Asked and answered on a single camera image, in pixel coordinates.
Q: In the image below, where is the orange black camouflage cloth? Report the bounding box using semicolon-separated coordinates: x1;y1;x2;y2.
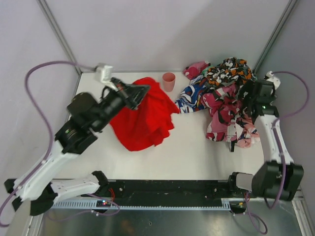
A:
206;57;256;88

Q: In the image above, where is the red cloth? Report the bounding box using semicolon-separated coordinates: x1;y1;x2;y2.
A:
110;77;179;151

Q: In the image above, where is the light pink camouflage cloth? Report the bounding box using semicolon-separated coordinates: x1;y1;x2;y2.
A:
201;85;260;152

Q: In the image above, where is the blue white patterned cloth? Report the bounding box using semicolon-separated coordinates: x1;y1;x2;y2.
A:
175;75;208;114

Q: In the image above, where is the mint green cloth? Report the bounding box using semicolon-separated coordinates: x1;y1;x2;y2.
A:
201;66;212;78

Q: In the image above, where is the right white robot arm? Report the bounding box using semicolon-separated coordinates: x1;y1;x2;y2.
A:
228;77;304;202

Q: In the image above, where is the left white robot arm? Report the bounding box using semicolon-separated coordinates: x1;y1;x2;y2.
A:
4;77;150;216

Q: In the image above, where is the pink plastic cup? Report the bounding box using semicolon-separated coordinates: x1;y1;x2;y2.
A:
162;72;176;92

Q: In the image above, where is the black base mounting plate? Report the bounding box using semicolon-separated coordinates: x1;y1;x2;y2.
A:
107;180;245;207

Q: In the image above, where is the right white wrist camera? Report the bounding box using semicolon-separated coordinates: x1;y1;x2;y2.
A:
264;71;281;90

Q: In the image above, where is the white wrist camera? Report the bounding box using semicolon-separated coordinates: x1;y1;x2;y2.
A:
264;71;281;90
94;63;115;90

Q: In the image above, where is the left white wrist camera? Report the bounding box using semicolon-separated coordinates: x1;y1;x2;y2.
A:
94;63;115;90

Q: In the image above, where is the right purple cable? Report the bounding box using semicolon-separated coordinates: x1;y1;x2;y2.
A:
245;71;310;234

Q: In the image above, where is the purple cable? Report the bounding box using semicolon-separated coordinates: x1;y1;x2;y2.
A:
245;71;310;234
0;60;96;228

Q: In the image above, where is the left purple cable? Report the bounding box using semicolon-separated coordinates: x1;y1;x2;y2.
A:
0;60;96;228

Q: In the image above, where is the right aluminium frame post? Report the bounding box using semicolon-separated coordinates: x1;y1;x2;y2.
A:
253;0;300;72

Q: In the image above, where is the aluminium frame post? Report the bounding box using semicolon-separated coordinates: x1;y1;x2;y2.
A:
36;0;77;62
253;0;300;72

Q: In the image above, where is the left aluminium frame post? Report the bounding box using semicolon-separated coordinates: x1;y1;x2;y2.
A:
36;0;77;62

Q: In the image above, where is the grey cable duct rail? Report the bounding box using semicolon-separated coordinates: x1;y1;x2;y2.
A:
51;198;231;211

